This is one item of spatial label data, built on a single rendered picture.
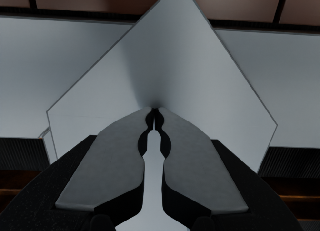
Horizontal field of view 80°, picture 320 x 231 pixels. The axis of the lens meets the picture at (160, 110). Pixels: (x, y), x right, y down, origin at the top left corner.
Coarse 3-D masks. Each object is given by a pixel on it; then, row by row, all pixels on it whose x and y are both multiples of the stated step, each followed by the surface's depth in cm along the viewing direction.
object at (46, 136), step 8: (24, 16) 12; (32, 16) 12; (40, 16) 13; (48, 16) 13; (56, 16) 14; (64, 16) 14; (72, 16) 15; (296, 32) 13; (304, 32) 13; (312, 32) 14; (40, 136) 16; (48, 136) 16; (48, 144) 16; (48, 152) 16; (56, 160) 17
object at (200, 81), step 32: (96, 64) 13; (128, 64) 13; (160, 64) 13; (192, 64) 13; (224, 64) 13; (64, 96) 14; (96, 96) 14; (128, 96) 14; (160, 96) 14; (192, 96) 14; (224, 96) 14; (256, 96) 14
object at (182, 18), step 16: (160, 0) 11; (176, 0) 11; (192, 0) 11; (144, 16) 12; (160, 16) 12; (176, 16) 12; (192, 16) 12; (128, 32) 12; (144, 32) 12; (160, 32) 12; (176, 32) 12; (192, 32) 12; (208, 32) 12
